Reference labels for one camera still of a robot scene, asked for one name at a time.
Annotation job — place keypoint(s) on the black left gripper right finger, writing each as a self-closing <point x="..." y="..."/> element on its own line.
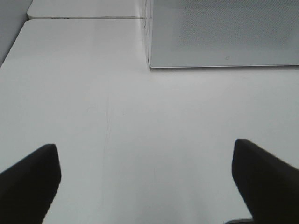
<point x="268" y="185"/>

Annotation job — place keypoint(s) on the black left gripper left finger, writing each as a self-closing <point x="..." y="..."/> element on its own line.
<point x="28" y="187"/>

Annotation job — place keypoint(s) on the white microwave door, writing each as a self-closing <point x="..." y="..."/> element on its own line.
<point x="222" y="33"/>

